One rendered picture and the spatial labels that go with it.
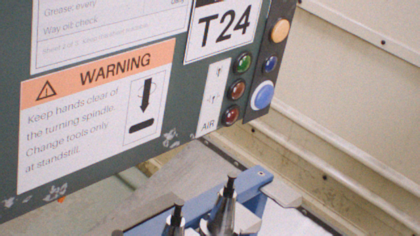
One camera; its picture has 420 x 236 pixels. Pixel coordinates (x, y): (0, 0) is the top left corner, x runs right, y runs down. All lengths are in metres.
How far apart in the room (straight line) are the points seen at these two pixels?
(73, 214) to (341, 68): 0.91
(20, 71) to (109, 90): 0.10
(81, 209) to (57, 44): 1.57
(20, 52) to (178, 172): 1.41
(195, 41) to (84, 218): 1.45
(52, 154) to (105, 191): 1.57
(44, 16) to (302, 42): 1.17
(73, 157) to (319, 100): 1.10
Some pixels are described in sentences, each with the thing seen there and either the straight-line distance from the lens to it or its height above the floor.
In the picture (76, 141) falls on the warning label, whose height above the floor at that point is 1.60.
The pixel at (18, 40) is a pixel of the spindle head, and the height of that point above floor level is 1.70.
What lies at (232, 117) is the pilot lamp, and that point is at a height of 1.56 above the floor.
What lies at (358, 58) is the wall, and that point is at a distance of 1.55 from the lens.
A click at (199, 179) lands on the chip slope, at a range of 1.87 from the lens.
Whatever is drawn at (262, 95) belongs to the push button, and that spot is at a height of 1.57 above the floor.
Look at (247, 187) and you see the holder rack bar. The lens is 1.19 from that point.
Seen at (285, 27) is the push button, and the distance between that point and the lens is 0.73.
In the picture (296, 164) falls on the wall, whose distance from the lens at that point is 1.75.
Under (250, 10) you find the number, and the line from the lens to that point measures 0.68.
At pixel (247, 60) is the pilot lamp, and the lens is 0.71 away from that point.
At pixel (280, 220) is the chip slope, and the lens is 1.77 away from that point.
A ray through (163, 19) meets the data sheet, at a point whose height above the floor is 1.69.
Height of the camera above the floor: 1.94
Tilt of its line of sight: 32 degrees down
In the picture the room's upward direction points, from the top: 12 degrees clockwise
